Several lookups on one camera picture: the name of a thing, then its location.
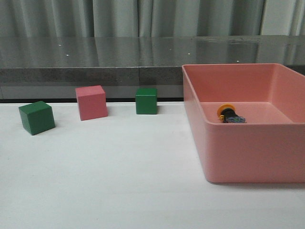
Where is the yellow push button switch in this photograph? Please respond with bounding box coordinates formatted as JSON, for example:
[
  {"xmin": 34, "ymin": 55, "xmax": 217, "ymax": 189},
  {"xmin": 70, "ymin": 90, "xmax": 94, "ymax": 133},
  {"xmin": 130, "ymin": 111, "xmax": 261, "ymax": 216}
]
[{"xmin": 217, "ymin": 104, "xmax": 246, "ymax": 124}]

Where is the right green wooden cube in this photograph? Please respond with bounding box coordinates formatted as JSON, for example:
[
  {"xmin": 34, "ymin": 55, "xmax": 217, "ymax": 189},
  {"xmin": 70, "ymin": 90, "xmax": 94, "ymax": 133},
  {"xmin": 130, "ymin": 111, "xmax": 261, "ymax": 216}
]
[{"xmin": 135, "ymin": 88, "xmax": 157, "ymax": 115}]

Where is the green wooden cube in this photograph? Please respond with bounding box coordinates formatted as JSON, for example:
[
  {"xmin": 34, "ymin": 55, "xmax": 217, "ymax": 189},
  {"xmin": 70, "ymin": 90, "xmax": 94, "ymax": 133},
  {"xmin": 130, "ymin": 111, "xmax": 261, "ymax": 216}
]
[
  {"xmin": 19, "ymin": 101, "xmax": 55, "ymax": 135},
  {"xmin": 135, "ymin": 88, "xmax": 157, "ymax": 115}
]

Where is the pink wooden cube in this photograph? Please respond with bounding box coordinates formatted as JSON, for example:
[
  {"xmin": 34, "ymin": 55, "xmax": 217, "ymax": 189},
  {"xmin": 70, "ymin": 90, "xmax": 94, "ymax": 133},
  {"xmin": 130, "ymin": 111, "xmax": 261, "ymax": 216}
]
[{"xmin": 75, "ymin": 85, "xmax": 108, "ymax": 121}]

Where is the left green wooden cube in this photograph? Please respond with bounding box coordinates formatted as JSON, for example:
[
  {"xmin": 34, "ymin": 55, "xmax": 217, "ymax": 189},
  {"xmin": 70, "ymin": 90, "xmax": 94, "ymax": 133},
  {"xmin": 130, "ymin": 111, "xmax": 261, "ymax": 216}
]
[{"xmin": 19, "ymin": 101, "xmax": 55, "ymax": 135}]

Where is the pink plastic bin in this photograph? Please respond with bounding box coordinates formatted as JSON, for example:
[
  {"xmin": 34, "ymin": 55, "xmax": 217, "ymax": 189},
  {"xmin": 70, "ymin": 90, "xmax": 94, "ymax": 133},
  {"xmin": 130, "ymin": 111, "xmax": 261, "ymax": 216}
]
[{"xmin": 182, "ymin": 63, "xmax": 305, "ymax": 183}]

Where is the grey stone counter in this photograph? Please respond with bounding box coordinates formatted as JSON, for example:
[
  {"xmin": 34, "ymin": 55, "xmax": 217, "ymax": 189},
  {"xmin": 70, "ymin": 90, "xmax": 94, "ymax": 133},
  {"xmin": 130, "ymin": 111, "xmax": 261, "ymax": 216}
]
[{"xmin": 0, "ymin": 35, "xmax": 305, "ymax": 101}]

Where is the grey curtain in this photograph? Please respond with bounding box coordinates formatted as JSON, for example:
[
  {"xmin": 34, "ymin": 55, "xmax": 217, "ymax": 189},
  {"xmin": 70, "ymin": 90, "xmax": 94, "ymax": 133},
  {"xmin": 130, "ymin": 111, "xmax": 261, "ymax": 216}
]
[{"xmin": 0, "ymin": 0, "xmax": 305, "ymax": 37}]

